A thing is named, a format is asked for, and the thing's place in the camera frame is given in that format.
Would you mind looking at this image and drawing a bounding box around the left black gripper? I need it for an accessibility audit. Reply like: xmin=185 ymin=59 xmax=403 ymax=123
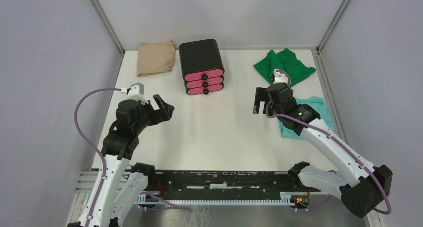
xmin=133 ymin=94 xmax=174 ymax=134

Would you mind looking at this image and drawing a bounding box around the black pink drawer organizer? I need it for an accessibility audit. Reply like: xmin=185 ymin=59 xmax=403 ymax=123
xmin=179 ymin=39 xmax=225 ymax=95

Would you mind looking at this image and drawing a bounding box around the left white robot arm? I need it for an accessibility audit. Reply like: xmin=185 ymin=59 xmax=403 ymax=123
xmin=68 ymin=94 xmax=175 ymax=227

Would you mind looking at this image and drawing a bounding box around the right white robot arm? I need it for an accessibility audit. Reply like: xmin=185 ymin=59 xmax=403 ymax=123
xmin=253 ymin=82 xmax=393 ymax=217

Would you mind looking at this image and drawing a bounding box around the green cloth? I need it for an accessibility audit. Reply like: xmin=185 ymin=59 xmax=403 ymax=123
xmin=253 ymin=48 xmax=316 ymax=87

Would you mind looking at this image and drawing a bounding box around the beige folded cloth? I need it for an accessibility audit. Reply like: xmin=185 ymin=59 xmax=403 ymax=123
xmin=136 ymin=41 xmax=177 ymax=77

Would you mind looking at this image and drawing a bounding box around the teal cloth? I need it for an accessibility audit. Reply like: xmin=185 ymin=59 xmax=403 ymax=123
xmin=279 ymin=96 xmax=335 ymax=140

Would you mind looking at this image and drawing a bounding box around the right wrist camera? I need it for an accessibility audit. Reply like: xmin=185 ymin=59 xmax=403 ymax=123
xmin=272 ymin=69 xmax=291 ymax=86

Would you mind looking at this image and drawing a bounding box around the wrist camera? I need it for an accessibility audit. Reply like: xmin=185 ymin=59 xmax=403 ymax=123
xmin=272 ymin=69 xmax=291 ymax=86
xmin=120 ymin=82 xmax=148 ymax=105

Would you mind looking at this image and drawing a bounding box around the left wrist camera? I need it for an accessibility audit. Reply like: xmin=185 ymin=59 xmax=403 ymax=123
xmin=120 ymin=82 xmax=148 ymax=105

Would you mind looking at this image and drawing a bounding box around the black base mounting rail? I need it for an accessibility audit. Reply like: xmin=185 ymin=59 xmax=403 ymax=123
xmin=145 ymin=170 xmax=317 ymax=201

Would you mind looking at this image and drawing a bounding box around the white slotted cable duct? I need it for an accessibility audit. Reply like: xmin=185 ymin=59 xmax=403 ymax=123
xmin=134 ymin=194 xmax=295 ymax=207

